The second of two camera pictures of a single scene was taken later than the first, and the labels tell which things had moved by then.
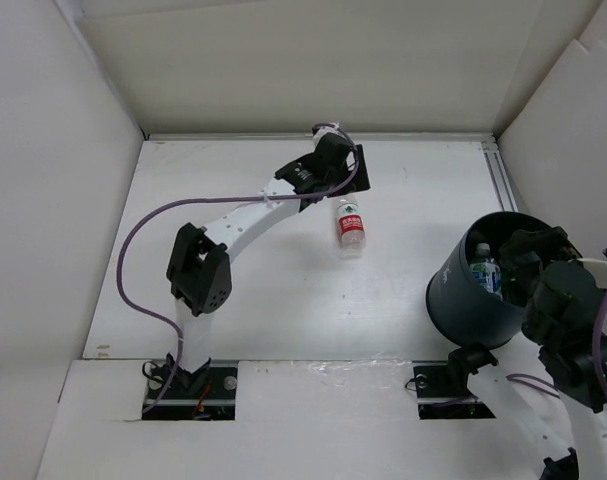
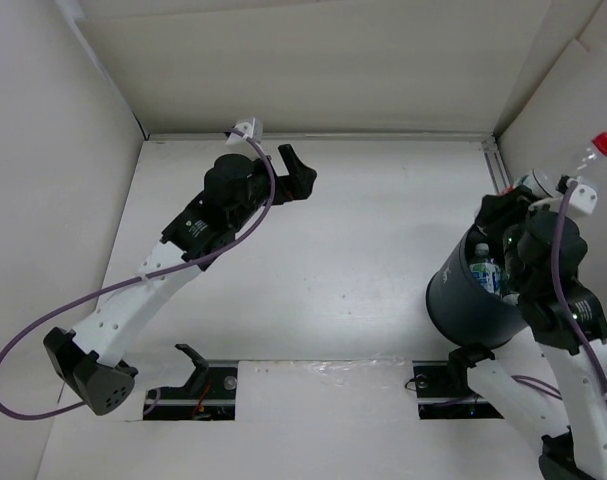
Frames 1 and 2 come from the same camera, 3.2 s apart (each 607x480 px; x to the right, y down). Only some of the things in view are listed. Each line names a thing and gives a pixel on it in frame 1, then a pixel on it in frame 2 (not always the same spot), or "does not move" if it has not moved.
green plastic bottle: (510, 285) does not move
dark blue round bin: (472, 318) does not move
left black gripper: (360, 184) -> (301, 184)
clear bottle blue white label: (486, 270) does not move
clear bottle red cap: (351, 229) -> (603, 143)
